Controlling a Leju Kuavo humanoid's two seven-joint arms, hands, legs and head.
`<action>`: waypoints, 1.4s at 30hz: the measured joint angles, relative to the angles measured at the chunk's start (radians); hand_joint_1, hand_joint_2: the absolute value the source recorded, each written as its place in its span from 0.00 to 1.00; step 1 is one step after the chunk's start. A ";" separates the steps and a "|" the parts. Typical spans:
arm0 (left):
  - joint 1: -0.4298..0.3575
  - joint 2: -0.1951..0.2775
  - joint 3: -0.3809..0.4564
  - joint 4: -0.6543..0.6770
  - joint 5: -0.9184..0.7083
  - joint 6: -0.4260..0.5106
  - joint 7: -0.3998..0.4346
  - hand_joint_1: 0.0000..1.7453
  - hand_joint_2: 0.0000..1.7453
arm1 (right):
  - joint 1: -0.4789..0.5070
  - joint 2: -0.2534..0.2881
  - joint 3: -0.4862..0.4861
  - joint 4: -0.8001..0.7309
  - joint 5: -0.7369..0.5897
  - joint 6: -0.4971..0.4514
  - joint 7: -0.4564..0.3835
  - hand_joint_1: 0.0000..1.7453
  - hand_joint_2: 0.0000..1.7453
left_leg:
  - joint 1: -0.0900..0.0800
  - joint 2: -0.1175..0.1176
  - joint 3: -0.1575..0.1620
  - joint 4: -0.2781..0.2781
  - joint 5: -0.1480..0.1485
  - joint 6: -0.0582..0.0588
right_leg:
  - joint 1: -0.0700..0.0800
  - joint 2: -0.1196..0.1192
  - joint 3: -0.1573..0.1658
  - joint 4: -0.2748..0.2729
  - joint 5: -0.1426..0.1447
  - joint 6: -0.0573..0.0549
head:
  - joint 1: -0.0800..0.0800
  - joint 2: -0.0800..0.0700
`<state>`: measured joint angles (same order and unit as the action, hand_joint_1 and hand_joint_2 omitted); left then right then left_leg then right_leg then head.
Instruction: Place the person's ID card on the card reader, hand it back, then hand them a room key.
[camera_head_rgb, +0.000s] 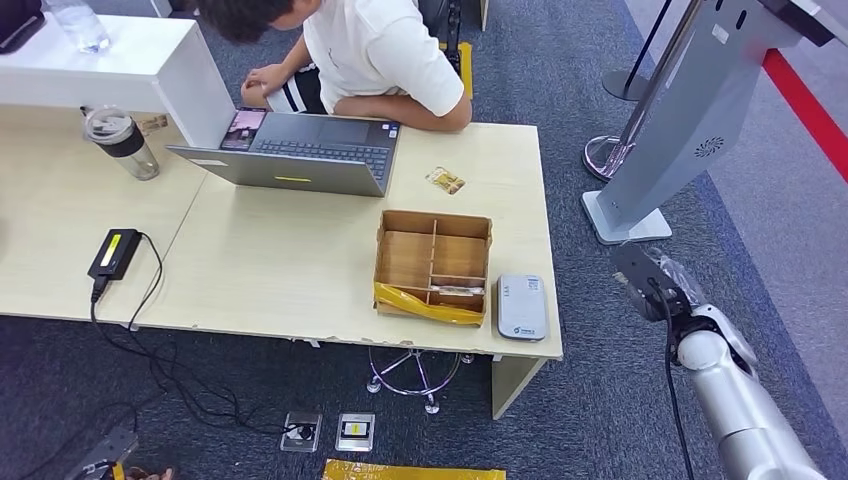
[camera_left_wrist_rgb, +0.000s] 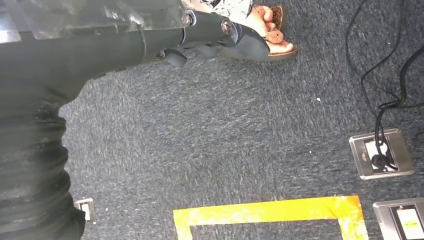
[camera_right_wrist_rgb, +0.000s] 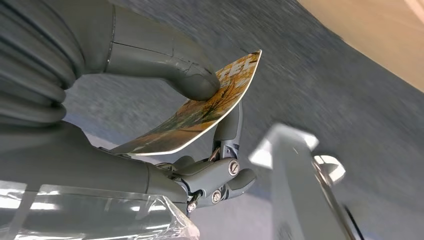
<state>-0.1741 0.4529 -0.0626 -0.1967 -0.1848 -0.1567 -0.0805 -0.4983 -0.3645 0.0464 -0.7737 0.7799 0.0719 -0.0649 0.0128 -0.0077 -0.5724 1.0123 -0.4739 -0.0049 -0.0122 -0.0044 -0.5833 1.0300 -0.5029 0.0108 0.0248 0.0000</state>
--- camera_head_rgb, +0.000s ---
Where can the white desk riser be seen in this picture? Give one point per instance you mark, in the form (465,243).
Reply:
(132,66)

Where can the black stanchion post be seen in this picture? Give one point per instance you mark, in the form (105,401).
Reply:
(625,86)

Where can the grey laptop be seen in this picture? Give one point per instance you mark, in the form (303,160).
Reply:
(311,173)

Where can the beige desk leg panel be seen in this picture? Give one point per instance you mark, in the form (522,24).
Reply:
(510,387)

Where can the yellow tape on box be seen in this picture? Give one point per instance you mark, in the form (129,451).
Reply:
(401,299)

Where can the gold card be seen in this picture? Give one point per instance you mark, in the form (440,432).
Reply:
(446,180)

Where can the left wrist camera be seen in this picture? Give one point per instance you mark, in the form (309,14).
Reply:
(109,450)

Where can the floor socket with cover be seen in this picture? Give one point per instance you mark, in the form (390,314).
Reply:
(355,430)

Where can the clear plastic water bottle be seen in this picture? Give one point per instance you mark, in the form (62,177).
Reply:
(79,30)

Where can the small yellow tag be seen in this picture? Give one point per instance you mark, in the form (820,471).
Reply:
(118,472)

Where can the floor socket with plug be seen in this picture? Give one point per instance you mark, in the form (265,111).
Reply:
(295,437)

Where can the chrome stool base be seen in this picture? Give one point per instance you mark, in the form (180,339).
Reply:
(432,404)

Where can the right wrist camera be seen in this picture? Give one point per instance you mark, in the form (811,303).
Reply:
(639,272)

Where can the person's right forearm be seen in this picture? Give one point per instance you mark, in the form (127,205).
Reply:
(298,60)

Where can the person's left forearm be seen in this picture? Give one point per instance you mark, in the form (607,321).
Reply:
(411,112)

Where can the grey kiosk stand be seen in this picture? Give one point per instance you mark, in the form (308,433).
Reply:
(689,119)

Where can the yellow floor tape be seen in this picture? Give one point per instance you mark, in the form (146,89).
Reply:
(411,472)

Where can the black yellow chair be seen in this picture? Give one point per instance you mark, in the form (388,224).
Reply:
(466,69)

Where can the person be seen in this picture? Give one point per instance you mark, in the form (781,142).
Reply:
(378,53)

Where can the room key card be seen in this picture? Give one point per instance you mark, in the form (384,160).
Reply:
(457,290)

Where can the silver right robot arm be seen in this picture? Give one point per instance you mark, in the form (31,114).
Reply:
(735,404)

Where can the clear tumbler with black band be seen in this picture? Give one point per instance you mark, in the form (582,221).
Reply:
(129,152)

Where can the person's right hand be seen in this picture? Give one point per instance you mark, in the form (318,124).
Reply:
(265,79)

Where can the black device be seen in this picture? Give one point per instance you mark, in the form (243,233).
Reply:
(16,30)

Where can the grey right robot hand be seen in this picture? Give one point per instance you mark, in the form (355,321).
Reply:
(682,281)

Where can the black power adapter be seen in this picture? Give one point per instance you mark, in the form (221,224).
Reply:
(114,254)

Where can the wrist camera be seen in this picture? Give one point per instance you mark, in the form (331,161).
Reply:
(639,272)
(109,450)

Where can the small tan object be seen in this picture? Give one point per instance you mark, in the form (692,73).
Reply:
(154,124)

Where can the chrome stanchion post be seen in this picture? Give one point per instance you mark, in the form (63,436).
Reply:
(598,162)

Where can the person's foot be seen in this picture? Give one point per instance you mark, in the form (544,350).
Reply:
(156,474)

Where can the cardboard box with dividers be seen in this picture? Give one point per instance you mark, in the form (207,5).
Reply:
(404,255)

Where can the smartphone with lit screen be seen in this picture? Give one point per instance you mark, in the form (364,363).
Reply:
(243,129)

